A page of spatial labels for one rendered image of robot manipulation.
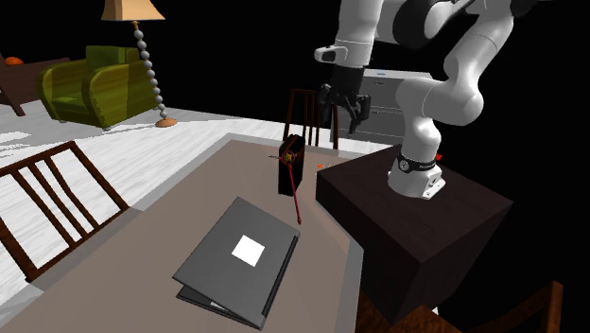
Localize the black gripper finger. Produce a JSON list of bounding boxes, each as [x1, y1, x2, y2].
[[347, 94, 373, 136], [317, 83, 336, 130]]

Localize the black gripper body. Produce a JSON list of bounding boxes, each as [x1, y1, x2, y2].
[[326, 63, 366, 106]]

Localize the grey chest of drawers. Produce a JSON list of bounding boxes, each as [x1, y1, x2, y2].
[[330, 68, 435, 148]]

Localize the dark wooden slatted chair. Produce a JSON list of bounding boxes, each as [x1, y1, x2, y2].
[[0, 140, 131, 284], [282, 87, 340, 151]]

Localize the upright black box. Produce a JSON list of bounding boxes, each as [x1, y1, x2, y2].
[[277, 133, 305, 197]]

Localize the red wand with yellow star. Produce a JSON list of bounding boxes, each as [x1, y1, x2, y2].
[[280, 150, 304, 227]]

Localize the dark robot stand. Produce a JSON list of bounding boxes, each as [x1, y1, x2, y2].
[[315, 143, 514, 326]]

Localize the grey laptop with white square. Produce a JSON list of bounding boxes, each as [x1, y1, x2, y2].
[[171, 196, 302, 331]]

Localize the floor lamp with beaded pole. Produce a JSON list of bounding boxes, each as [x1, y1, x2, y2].
[[100, 0, 179, 130]]

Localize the green armchair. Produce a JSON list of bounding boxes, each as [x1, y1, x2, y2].
[[36, 44, 161, 131]]

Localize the brown table with grey rim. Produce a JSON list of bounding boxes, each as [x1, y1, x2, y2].
[[0, 132, 394, 333]]

